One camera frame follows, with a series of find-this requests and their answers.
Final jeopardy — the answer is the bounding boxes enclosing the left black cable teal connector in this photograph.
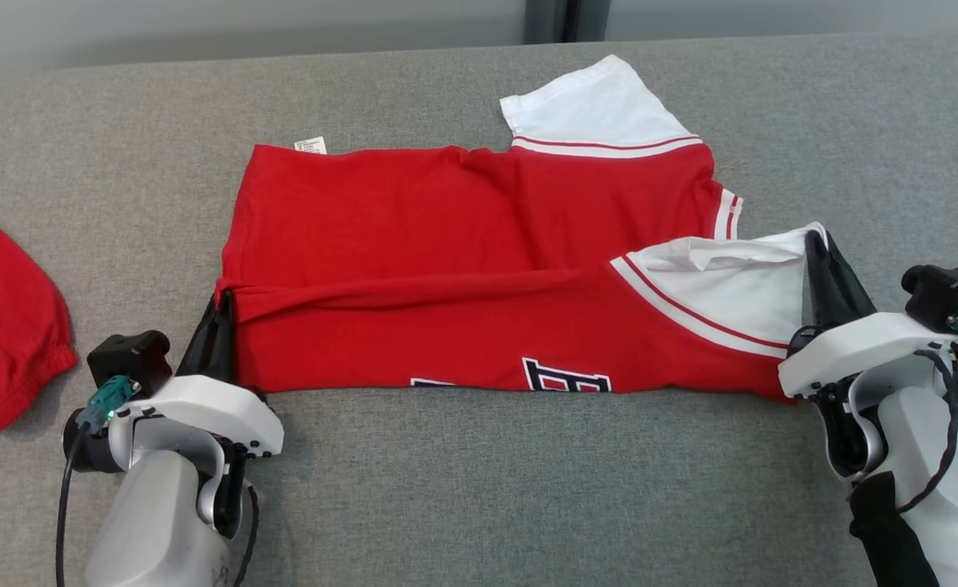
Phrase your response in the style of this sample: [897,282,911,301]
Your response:
[55,375,134,587]

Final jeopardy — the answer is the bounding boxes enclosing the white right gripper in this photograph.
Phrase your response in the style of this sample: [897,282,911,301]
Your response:
[778,230,958,483]

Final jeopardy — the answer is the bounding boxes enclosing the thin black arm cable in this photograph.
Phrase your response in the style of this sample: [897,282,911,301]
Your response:
[232,483,260,587]
[894,349,958,516]

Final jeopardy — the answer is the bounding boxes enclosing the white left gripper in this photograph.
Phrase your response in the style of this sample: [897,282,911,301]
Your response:
[108,290,285,541]

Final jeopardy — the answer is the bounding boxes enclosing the grey metal wall post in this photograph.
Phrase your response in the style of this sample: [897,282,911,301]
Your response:
[523,0,611,44]

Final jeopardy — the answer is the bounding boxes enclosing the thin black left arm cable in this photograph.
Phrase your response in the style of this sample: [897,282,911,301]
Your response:
[232,483,260,587]

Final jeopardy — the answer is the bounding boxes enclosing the red and white jersey shirt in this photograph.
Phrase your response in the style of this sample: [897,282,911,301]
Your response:
[215,55,828,403]

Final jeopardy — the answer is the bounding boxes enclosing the grey fabric sofa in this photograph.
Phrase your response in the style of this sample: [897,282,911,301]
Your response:
[0,33,958,587]

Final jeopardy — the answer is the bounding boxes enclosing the red shorts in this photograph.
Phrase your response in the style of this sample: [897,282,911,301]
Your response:
[0,215,78,432]

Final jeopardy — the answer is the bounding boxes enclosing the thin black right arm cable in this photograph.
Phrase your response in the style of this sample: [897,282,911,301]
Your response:
[894,349,958,516]

